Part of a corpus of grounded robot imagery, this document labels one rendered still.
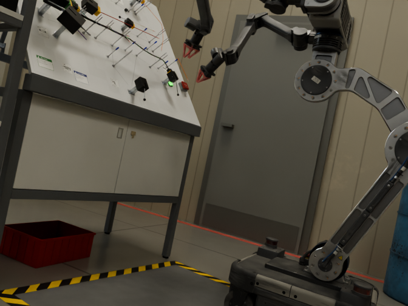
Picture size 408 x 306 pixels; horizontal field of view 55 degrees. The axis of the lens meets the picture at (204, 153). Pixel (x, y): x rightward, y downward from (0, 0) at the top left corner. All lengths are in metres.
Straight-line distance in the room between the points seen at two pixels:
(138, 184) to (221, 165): 1.77
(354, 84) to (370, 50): 1.96
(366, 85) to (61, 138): 1.36
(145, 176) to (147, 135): 0.23
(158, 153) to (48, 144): 0.71
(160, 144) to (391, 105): 1.22
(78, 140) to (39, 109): 0.24
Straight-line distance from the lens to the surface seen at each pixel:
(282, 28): 2.42
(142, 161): 2.18
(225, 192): 3.83
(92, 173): 1.96
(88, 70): 1.94
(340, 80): 1.88
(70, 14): 1.85
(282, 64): 3.85
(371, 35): 3.86
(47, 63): 1.78
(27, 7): 1.68
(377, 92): 1.86
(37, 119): 1.75
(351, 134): 3.65
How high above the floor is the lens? 0.68
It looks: 1 degrees up
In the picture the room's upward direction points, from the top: 12 degrees clockwise
